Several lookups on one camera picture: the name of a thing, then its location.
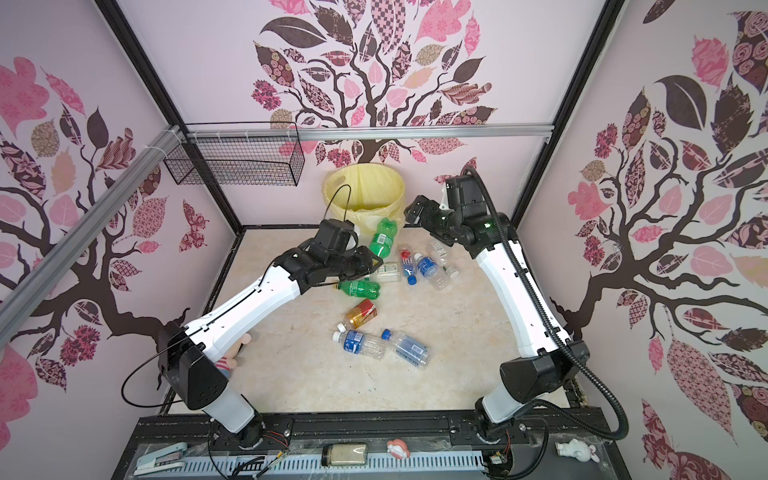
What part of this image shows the white bin with yellow bag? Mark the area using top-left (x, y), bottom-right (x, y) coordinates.
top-left (321, 163), bottom-right (406, 236)

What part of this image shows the white stapler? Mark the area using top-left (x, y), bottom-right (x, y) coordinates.
top-left (133, 442), bottom-right (188, 476)

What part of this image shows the black corrugated cable hose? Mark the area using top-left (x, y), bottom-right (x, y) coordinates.
top-left (464, 167), bottom-right (630, 441)

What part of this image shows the white plush toy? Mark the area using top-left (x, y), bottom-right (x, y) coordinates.
top-left (555, 439), bottom-right (600, 463)

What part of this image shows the large clear purple-tint bottle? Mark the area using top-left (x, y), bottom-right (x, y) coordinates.
top-left (371, 262), bottom-right (402, 283)

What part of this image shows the pink white small toy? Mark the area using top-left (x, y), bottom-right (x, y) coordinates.
top-left (387, 439), bottom-right (411, 460)

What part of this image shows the green soda bottle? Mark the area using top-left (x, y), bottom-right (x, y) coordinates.
top-left (369, 218), bottom-right (398, 259)
top-left (336, 279), bottom-right (381, 300)

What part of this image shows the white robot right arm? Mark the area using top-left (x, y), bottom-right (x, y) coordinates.
top-left (404, 174), bottom-right (589, 424)

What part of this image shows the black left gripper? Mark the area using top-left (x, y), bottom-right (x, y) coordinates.
top-left (326, 243), bottom-right (381, 280)

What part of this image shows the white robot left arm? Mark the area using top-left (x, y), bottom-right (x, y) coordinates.
top-left (158, 219), bottom-right (383, 446)

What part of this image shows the small clear green label bottle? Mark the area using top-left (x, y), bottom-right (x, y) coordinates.
top-left (430, 240), bottom-right (449, 265)

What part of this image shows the red yellow label bottle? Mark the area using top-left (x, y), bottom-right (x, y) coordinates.
top-left (342, 299), bottom-right (378, 330)

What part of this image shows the black wire basket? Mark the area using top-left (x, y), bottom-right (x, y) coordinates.
top-left (164, 120), bottom-right (305, 187)

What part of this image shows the striped plush doll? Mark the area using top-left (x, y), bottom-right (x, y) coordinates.
top-left (215, 333), bottom-right (252, 378)

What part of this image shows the blue label bottle white cap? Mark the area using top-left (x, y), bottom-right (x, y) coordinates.
top-left (332, 330), bottom-right (386, 360)

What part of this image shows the beige rectangular box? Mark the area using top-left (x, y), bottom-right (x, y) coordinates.
top-left (321, 443), bottom-right (368, 467)

